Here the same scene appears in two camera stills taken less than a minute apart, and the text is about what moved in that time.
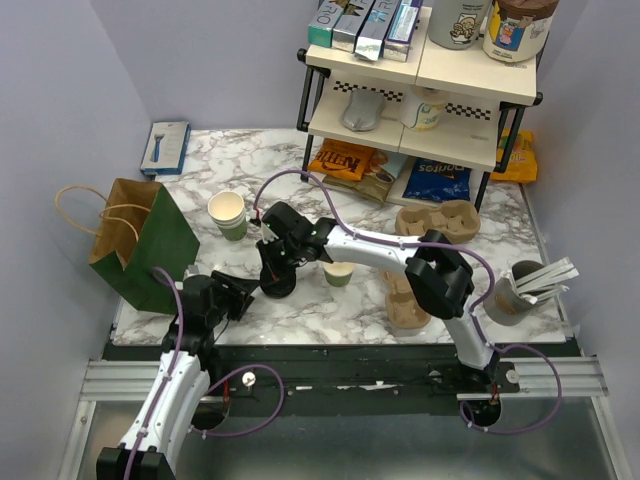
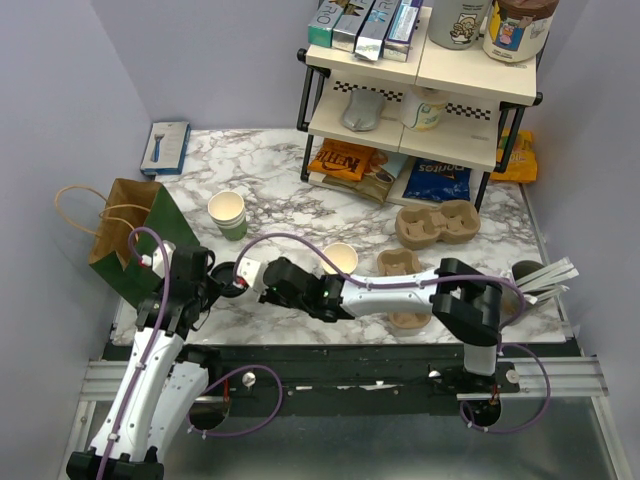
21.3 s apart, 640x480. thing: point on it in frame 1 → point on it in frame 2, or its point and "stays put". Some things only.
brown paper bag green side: [138, 229] stays put
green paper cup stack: [227, 210] stays put
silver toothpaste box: [346, 27] stays put
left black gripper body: [225, 299] → [207, 291]
